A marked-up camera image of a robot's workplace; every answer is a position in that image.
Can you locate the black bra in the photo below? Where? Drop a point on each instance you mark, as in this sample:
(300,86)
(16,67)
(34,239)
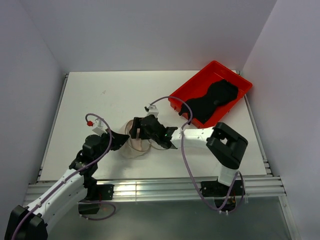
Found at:
(218,94)

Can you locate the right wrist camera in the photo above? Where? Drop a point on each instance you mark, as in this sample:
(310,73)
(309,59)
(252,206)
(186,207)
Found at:
(151,110)

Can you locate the white mesh laundry bag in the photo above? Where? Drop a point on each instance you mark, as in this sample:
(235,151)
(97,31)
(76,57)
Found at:
(127,152)

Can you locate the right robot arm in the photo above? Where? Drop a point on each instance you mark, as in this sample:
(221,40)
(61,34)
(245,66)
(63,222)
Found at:
(227,145)

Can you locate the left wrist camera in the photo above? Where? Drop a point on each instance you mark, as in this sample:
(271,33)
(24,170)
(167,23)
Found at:
(98,127)

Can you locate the red plastic tray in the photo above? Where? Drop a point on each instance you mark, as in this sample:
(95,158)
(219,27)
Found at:
(198,85)

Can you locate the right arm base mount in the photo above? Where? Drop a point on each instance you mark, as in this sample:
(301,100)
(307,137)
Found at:
(212,188)

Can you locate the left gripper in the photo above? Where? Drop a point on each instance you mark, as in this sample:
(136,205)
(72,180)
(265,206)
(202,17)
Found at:
(116,139)

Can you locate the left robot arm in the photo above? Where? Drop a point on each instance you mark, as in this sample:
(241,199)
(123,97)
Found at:
(36,220)

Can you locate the pink bra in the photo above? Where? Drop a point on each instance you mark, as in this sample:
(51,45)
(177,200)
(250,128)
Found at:
(136,144)

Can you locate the aluminium frame rail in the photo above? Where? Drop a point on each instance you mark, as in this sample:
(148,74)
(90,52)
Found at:
(182,189)

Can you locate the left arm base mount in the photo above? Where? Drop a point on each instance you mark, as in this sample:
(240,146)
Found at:
(95,197)

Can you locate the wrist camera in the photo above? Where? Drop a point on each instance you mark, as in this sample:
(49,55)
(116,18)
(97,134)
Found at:
(98,127)
(151,110)

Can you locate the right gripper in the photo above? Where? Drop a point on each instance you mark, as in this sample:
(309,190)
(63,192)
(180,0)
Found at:
(136,127)

